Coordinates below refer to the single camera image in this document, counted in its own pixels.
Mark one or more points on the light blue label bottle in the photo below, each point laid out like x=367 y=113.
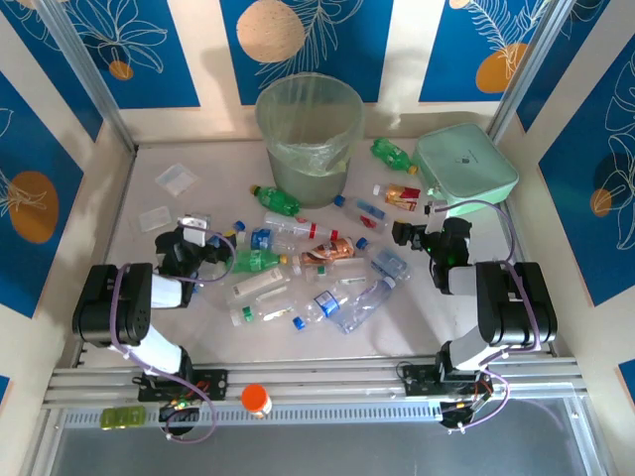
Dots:
x=389 y=263

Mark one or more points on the green bottle yellow cap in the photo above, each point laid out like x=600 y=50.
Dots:
x=389 y=151
x=278 y=200
x=255 y=261

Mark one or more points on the red yellow snack packet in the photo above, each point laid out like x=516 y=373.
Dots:
x=402 y=196

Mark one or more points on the blue label bottle white cap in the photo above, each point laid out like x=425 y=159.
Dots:
x=261 y=239

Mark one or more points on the clear bottle barcode label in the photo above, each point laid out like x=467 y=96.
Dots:
x=255 y=284

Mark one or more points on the clear bottle red blue label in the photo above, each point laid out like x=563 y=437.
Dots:
x=364 y=212

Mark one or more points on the clear bottle green band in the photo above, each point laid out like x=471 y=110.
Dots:
x=246 y=312

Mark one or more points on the clear square plastic bottle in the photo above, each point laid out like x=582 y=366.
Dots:
x=272 y=296

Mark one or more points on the clear bottle white strip label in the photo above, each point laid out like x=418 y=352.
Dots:
x=352 y=281

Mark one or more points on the clear bottle red cap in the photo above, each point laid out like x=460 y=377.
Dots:
x=292 y=225

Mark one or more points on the copper brown label bottle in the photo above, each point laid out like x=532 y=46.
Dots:
x=327 y=250

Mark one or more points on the large clear bluish bottle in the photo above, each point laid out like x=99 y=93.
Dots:
x=362 y=307

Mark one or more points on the crushed blue label bottle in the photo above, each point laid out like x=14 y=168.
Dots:
x=326 y=302

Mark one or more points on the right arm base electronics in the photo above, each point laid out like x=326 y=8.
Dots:
x=461 y=414

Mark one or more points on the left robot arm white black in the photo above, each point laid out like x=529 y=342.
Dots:
x=134 y=307

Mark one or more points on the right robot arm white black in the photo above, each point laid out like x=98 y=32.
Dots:
x=516 y=302

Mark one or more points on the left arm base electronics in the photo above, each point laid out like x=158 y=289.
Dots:
x=178 y=406

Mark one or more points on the translucent green trash bin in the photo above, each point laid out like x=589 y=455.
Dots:
x=307 y=191

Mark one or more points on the pale green bin liner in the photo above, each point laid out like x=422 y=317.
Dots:
x=278 y=106

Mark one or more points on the clear plastic box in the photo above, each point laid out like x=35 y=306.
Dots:
x=173 y=179
x=155 y=219

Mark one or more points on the mint green zip case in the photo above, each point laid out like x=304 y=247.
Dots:
x=461 y=163

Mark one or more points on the orange cap jar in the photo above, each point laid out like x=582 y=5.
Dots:
x=254 y=395

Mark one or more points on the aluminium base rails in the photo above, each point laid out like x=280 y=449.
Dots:
x=322 y=369

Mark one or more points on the yellow green plastic block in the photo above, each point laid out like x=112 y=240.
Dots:
x=121 y=417

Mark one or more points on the grey metal platform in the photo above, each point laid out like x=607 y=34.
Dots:
x=322 y=456

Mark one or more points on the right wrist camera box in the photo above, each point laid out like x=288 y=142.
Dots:
x=435 y=208

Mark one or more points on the aluminium frame post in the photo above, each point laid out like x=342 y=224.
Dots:
x=88 y=74
x=529 y=74

